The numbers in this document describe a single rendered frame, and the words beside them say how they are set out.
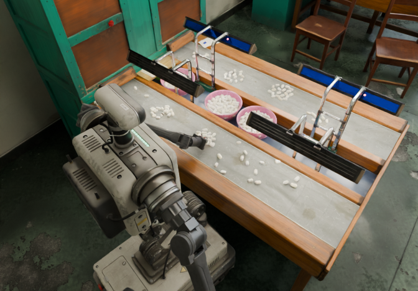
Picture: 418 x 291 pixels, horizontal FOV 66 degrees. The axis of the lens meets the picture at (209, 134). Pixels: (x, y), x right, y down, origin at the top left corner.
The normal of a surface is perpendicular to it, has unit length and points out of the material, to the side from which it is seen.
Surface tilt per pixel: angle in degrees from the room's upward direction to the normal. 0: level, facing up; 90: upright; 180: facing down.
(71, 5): 90
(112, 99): 0
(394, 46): 1
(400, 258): 0
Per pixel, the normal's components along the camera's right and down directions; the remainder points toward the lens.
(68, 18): 0.78, 0.45
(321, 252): -0.02, -0.68
